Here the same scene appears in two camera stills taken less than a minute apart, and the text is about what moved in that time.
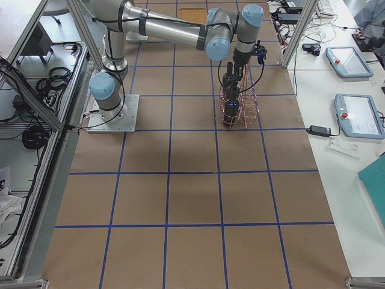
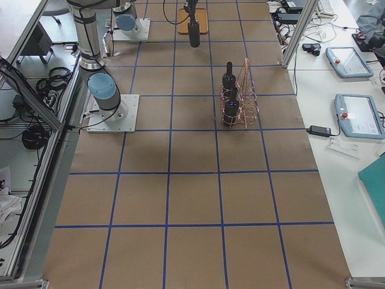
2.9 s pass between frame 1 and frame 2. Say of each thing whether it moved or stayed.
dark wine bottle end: stayed
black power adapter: stayed
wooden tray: stayed
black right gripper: moved
